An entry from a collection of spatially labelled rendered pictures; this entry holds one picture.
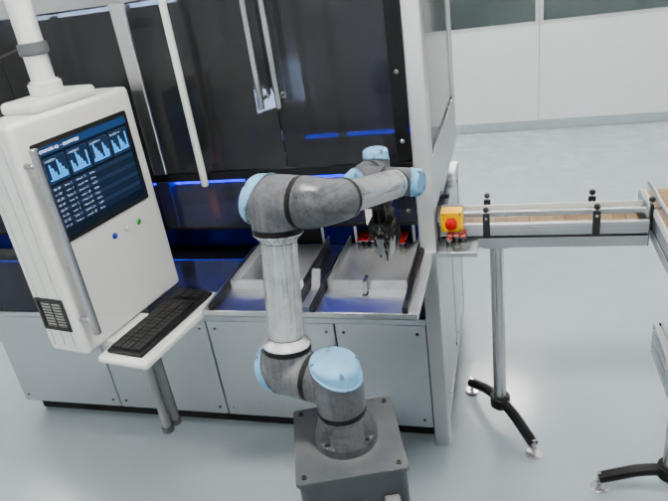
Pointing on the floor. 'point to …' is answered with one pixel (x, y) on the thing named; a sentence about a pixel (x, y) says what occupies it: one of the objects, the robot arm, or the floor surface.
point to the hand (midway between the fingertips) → (388, 255)
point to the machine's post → (426, 208)
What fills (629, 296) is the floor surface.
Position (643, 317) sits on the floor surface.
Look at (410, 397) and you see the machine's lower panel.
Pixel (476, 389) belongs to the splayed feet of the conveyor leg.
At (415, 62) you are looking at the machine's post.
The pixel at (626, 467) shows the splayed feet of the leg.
